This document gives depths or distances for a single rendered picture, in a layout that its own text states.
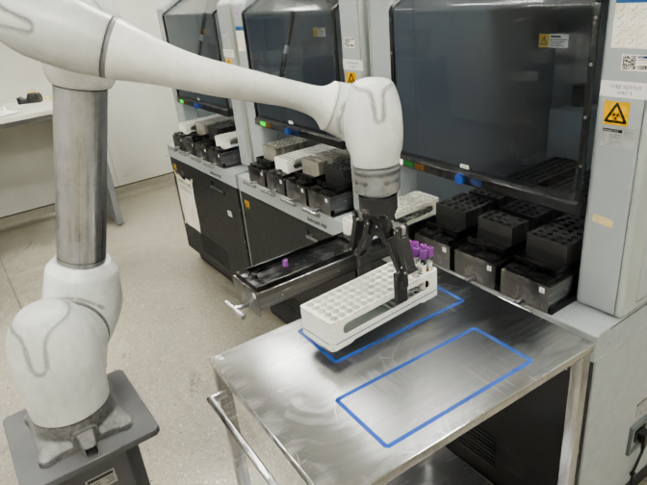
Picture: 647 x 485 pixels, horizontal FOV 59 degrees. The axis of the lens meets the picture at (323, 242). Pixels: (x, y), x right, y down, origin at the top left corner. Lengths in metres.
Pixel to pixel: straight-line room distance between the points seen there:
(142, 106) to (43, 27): 3.96
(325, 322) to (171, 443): 1.31
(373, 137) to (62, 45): 0.52
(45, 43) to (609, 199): 1.10
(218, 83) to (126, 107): 3.91
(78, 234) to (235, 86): 0.47
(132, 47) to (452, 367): 0.78
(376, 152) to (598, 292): 0.66
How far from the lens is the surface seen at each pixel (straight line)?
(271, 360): 1.14
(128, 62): 0.99
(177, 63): 1.00
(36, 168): 4.83
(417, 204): 1.70
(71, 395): 1.20
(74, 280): 1.30
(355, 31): 1.81
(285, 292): 1.44
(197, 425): 2.31
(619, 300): 1.42
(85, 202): 1.24
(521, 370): 1.10
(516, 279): 1.44
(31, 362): 1.18
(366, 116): 1.01
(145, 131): 4.98
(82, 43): 1.00
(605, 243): 1.38
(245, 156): 2.64
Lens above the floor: 1.49
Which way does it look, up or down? 25 degrees down
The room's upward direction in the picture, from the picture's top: 6 degrees counter-clockwise
